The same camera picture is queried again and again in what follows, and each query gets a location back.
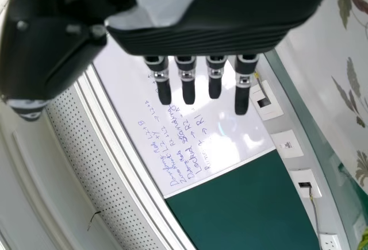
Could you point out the white wall socket plate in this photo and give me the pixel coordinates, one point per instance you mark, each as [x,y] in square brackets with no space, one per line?
[287,144]
[305,184]
[268,103]

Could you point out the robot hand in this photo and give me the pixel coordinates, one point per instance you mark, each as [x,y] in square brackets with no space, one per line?
[201,17]

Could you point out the white board with writing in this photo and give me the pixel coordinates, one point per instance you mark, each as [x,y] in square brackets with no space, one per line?
[224,135]

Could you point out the white plate brown leaf pattern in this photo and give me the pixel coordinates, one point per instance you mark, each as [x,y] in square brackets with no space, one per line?
[322,46]

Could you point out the yellow-green biscuit packet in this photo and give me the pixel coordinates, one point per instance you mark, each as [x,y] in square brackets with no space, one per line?
[364,240]

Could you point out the white socket strip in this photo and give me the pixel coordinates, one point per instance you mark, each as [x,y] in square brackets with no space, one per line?
[330,242]

